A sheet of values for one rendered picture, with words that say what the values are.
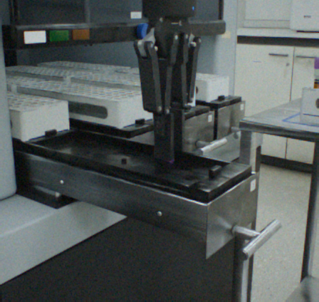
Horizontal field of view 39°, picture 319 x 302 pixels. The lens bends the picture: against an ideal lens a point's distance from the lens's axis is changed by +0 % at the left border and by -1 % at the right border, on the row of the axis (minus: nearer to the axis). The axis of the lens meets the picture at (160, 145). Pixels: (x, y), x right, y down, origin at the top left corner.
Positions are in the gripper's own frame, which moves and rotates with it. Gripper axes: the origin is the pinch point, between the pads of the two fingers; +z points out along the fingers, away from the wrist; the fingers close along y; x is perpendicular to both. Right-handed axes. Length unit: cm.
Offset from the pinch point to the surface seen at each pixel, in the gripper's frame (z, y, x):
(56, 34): -13.9, 5.0, -17.5
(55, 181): 6.8, 11.3, -12.7
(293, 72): 20, -224, -63
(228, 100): 2.8, -40.2, -11.8
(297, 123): 2.3, -26.6, 9.7
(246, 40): 1, -229, -99
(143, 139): 4.5, -7.8, -11.2
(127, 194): 5.2, 11.3, 1.5
